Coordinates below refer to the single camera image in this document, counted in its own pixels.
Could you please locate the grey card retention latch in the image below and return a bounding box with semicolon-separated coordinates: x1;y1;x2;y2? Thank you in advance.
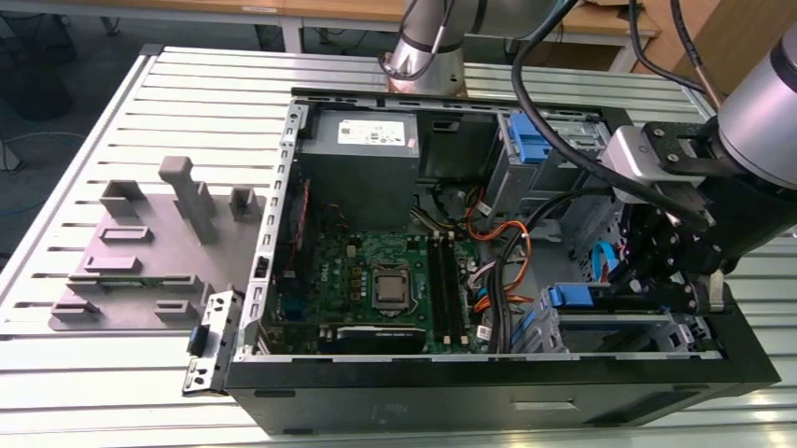
180;287;246;398

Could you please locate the blue data wire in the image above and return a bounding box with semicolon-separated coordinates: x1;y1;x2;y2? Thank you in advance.
589;232;618;286

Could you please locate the metal socket cover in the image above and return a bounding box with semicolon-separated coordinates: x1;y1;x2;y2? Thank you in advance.
371;263;414;315

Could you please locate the grey metal disk bay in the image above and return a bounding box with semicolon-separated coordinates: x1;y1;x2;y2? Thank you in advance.
540;278;717;354

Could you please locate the grey plastic parts rack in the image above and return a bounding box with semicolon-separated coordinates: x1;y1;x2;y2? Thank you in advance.
47;156;275;333

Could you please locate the black CPU socket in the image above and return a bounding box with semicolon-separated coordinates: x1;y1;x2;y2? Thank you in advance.
370;262;417;317

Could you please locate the silver CPU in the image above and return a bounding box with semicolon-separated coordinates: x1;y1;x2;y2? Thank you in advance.
377;274;407;301

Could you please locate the red black twisted wire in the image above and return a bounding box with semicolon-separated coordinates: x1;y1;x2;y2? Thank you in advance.
294;178;313;276

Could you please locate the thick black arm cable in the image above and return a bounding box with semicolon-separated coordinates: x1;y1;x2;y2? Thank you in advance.
510;0;712;232

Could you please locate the blue disk carrier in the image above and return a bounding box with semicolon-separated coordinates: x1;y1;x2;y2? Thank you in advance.
507;113;553;164

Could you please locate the yellow black wire bundle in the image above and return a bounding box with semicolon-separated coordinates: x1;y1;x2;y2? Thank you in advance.
409;181;487;234

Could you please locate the black RAM slot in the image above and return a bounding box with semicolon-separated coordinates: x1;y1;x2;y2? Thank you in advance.
441;229;473;344
425;229;454;344

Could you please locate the orange red wire bundle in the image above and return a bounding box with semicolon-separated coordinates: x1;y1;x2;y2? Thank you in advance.
465;217;538;315

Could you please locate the black graphics card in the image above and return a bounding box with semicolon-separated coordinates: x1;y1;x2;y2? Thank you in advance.
317;323;433;355

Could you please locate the green Dell motherboard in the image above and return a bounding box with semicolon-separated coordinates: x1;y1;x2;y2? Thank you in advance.
264;228;493;356

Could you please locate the grey thin wire bundle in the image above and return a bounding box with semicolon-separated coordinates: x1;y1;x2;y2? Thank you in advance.
467;259;499;293

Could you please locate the black open PC case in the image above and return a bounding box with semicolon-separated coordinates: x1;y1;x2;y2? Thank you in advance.
220;86;784;435

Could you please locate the thin coloured fan wire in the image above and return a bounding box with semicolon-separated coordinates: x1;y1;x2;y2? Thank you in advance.
321;201;349;231

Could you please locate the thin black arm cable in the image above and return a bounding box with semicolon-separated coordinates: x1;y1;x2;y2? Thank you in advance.
626;0;728;106

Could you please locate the grey metal drive cage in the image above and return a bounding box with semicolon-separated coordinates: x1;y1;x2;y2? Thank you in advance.
489;110;618;225

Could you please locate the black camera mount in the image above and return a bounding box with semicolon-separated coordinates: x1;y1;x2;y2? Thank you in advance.
640;119;717;179

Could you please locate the hard disk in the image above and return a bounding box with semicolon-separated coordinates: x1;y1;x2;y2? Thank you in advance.
546;283;674;315

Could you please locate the wooden cabinet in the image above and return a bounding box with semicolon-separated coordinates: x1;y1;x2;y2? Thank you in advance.
634;0;797;108

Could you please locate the black case fan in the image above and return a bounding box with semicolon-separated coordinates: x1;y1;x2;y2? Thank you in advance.
273;153;317;281

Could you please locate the grey power supply unit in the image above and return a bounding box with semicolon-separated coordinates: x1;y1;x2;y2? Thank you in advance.
297;109;422;232

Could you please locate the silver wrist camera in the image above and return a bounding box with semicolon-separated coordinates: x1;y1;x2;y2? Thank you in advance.
601;125;672;188

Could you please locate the brown arm cable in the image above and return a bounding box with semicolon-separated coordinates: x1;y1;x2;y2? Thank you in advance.
670;0;729;104

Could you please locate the wooden desk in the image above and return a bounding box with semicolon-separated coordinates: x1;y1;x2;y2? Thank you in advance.
123;0;662;74

